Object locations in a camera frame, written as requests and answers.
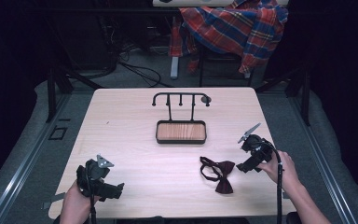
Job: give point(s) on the red blue plaid cloth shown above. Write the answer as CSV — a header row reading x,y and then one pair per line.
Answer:
x,y
236,28

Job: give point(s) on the black hook rack wooden tray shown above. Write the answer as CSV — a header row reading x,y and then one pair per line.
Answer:
x,y
181,132

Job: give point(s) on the white table leg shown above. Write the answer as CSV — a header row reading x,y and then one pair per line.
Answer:
x,y
174,67

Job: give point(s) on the person's right hand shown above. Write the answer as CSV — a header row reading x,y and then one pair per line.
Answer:
x,y
279,169

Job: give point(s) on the black metal stand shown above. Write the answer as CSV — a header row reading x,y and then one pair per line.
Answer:
x,y
59,90
301,93

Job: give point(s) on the aluminium rail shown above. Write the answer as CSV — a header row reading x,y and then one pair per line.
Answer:
x,y
21,165
323,168

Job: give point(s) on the black metal chair frame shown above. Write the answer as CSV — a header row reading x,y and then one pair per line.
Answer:
x,y
217,67

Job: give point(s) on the dark red bow tie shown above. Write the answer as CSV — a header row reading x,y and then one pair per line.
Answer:
x,y
220,174

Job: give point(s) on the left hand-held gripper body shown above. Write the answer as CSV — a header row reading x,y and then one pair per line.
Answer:
x,y
93,174

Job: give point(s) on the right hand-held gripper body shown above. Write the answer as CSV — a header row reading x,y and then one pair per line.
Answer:
x,y
256,149

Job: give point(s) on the person's left hand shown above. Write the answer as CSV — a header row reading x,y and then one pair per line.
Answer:
x,y
76,202

